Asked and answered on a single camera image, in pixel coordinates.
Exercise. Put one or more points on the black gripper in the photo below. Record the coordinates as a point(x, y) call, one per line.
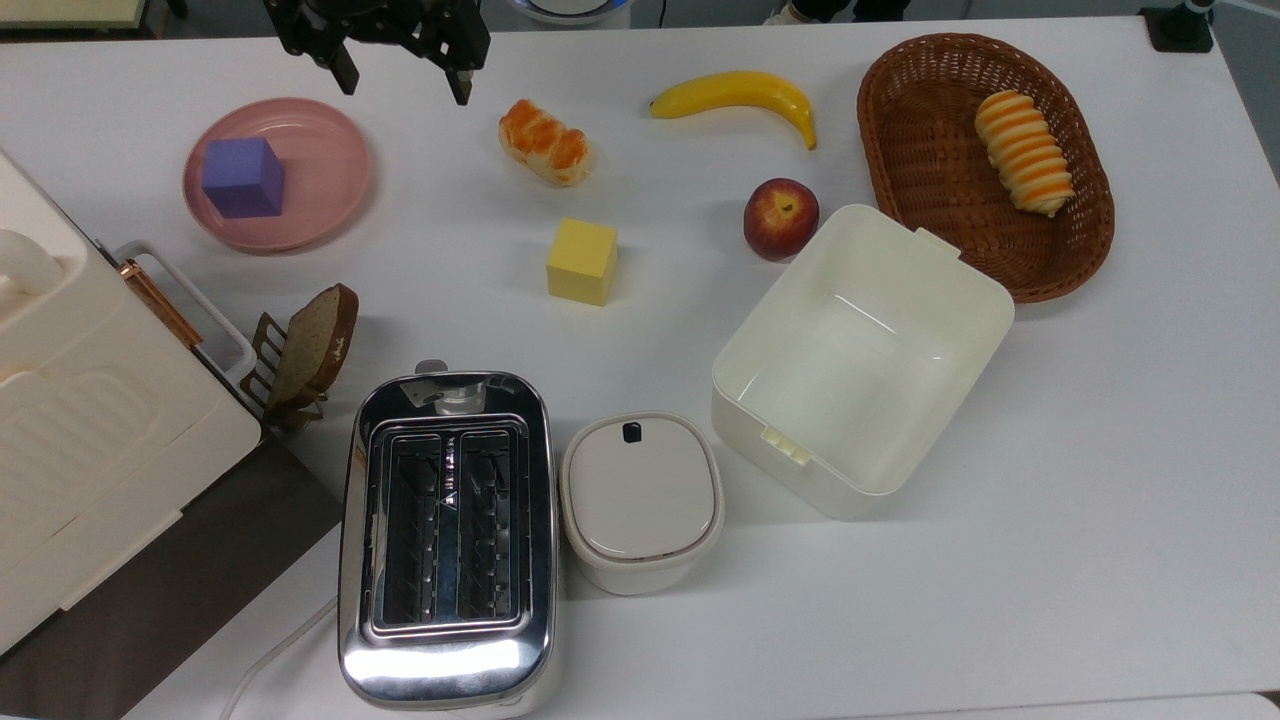
point(400, 20)

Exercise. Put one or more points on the purple cube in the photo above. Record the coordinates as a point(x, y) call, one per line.
point(243, 180)

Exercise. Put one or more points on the yellow cube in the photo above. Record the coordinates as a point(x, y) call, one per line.
point(582, 262)

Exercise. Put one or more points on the pink round plate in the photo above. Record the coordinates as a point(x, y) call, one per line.
point(320, 175)

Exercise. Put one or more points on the orange glazed bread roll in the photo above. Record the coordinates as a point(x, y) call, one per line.
point(545, 142)

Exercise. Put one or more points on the brown toast slice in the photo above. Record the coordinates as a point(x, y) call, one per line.
point(315, 345)

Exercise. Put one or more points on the yellow banana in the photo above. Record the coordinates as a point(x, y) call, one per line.
point(735, 92)

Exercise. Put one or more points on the red apple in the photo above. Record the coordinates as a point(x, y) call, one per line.
point(780, 220)

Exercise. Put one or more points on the small cream lidded container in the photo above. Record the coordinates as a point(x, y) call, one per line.
point(640, 495)

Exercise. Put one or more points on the brown wicker basket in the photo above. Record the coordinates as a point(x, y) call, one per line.
point(920, 150)

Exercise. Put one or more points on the open cream plastic box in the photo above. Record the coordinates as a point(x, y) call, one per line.
point(860, 370)

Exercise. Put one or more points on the dark brown mat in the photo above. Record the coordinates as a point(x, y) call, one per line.
point(180, 590)

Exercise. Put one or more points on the chrome two-slot toaster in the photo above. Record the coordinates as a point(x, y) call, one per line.
point(450, 660)

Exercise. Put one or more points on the orange striped spiral bread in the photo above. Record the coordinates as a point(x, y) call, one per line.
point(1025, 152)

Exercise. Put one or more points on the black camera stand base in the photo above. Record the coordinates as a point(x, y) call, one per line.
point(1180, 30)

